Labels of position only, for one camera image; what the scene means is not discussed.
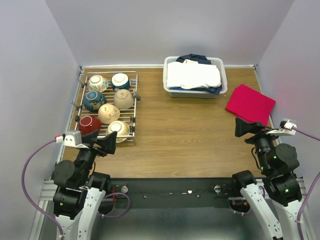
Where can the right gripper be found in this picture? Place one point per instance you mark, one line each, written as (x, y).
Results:
(242, 127)

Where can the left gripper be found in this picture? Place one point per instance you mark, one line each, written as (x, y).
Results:
(108, 143)

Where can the red glossy bowl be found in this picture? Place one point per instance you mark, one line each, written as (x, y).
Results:
(88, 124)

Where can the yellow dotted white bowl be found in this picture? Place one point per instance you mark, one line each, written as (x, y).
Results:
(122, 129)

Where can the beige flower pattern bowl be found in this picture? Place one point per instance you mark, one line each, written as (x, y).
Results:
(108, 113)

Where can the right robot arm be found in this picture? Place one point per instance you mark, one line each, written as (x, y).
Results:
(276, 163)

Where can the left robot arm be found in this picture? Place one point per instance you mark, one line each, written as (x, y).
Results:
(79, 190)

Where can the red folded cloth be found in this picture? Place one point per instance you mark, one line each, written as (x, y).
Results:
(250, 105)

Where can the dark blue floral bowl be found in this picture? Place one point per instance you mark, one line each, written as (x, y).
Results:
(93, 100)

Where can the plain beige bowl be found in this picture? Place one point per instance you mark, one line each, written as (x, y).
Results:
(123, 99)

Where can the white floral bowl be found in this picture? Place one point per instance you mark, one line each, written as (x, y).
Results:
(98, 83)

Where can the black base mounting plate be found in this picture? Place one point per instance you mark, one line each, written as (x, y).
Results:
(173, 193)

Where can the teal white bowl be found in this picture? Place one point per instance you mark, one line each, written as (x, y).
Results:
(120, 81)

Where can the white plastic laundry basket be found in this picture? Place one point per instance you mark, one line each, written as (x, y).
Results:
(195, 76)

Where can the white folded cloth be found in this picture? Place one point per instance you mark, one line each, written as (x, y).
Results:
(192, 75)

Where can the dark blue cloth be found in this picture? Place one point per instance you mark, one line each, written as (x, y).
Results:
(191, 58)

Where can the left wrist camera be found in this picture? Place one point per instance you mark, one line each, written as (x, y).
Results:
(70, 138)

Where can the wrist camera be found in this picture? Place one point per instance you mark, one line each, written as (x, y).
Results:
(287, 127)
(70, 138)

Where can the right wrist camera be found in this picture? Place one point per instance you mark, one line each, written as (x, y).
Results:
(287, 127)

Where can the metal wire dish rack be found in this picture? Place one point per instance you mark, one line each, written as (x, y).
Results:
(107, 102)

